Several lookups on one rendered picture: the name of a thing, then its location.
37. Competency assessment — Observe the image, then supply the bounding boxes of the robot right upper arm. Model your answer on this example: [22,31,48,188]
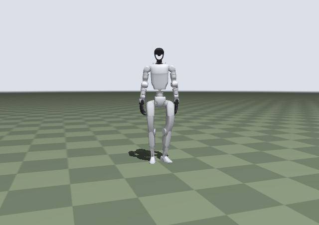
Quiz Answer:
[142,66,151,88]

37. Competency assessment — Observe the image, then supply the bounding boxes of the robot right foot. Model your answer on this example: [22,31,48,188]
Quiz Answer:
[149,156,156,164]

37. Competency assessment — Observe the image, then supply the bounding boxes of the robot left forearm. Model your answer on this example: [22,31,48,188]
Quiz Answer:
[172,87,179,102]

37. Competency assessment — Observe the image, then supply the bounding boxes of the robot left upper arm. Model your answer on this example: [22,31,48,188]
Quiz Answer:
[168,65,177,88]

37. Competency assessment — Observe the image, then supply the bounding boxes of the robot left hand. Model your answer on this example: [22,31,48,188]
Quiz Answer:
[174,99,179,114]

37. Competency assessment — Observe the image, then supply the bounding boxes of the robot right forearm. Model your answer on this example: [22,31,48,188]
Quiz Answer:
[139,83,147,103]

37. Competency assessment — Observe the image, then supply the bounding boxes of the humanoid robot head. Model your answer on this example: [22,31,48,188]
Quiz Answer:
[154,48,164,64]

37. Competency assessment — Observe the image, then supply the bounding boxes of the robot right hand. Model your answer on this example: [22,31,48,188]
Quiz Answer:
[139,100,146,115]

